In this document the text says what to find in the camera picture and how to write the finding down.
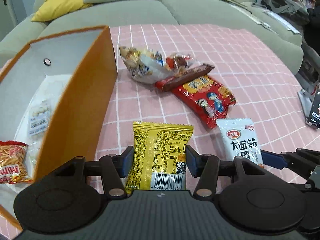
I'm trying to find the brown chocolate bar wrapper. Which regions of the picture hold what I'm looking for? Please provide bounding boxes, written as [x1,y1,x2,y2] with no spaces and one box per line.
[155,63,215,92]

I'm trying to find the beige sofa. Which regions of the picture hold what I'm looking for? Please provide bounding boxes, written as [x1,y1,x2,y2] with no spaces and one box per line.
[1,0,303,73]

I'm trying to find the smartphone on stand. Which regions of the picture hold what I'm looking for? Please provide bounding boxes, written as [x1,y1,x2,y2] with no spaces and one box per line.
[297,82,319,129]

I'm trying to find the clear red candy packet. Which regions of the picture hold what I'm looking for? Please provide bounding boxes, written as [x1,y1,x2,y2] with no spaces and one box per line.
[164,53,200,75]

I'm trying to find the papers on sofa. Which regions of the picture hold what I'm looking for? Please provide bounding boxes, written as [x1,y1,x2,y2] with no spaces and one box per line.
[221,0,300,35]

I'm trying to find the yellow snack packet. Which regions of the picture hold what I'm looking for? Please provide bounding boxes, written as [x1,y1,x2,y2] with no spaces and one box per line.
[125,121,194,194]

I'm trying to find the red orange chips bag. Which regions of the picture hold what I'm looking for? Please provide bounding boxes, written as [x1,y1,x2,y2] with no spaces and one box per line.
[0,141,32,184]

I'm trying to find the clear white nuts packet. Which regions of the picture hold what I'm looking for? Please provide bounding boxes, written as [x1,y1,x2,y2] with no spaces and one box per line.
[28,100,52,138]

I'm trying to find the white stick snack packet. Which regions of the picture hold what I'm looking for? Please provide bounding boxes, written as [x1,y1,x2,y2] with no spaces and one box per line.
[216,118,264,167]

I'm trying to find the cream bread bag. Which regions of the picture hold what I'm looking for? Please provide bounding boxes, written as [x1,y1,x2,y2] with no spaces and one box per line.
[119,46,174,85]

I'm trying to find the red cartoon snack packet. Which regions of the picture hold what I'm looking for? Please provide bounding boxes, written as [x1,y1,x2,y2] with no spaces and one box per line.
[171,75,236,129]

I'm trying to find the pink checkered tablecloth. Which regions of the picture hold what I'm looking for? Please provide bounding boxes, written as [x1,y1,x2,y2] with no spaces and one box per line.
[0,23,320,239]

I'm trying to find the person in black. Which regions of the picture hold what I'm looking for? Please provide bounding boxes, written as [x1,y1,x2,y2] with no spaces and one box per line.
[303,0,320,54]

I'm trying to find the orange cardboard box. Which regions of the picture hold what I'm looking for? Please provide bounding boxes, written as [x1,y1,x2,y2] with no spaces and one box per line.
[0,24,119,231]

